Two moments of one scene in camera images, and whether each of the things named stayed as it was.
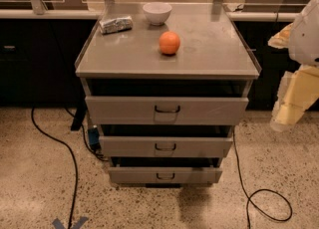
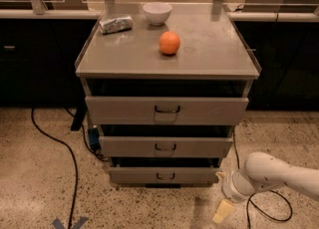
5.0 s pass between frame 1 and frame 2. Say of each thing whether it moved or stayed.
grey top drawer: stayed
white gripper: moved
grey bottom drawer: stayed
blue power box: stayed
